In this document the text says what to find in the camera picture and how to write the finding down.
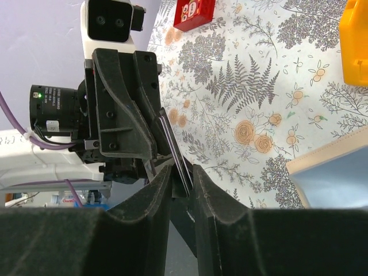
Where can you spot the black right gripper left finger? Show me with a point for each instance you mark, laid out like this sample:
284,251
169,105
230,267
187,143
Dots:
128,239

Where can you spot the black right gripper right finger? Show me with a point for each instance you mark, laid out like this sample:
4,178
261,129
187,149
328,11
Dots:
233,239

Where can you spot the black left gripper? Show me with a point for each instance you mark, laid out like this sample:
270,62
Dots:
110,120

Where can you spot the black credit card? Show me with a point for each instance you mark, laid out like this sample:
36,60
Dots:
183,181

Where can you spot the yellow plastic bin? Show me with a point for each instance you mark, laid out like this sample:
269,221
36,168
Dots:
353,42

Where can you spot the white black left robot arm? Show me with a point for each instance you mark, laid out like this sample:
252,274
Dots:
25,162

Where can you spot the red printed toy block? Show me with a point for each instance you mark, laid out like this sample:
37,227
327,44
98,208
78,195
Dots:
191,14

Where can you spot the floral patterned table mat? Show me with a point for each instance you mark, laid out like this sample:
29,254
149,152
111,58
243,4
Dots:
255,88

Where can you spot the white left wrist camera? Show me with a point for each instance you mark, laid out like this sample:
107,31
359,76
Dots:
108,25

